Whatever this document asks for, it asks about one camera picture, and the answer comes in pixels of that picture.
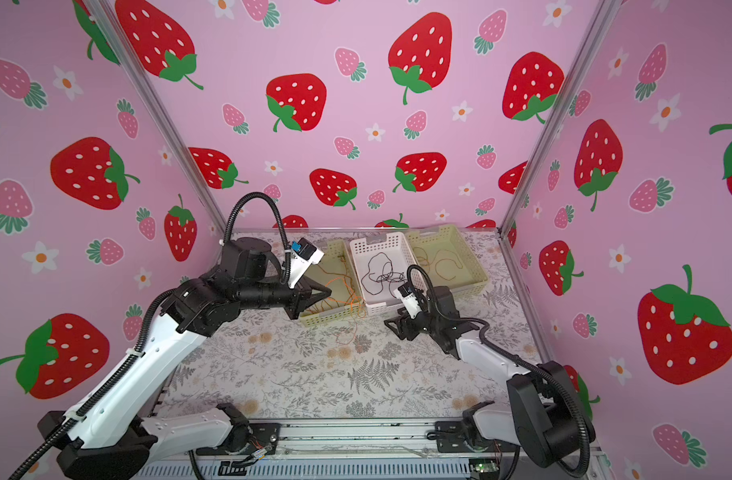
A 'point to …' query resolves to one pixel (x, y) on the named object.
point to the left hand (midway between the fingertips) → (330, 290)
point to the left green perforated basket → (347, 301)
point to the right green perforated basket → (448, 260)
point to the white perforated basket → (381, 264)
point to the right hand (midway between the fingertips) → (393, 315)
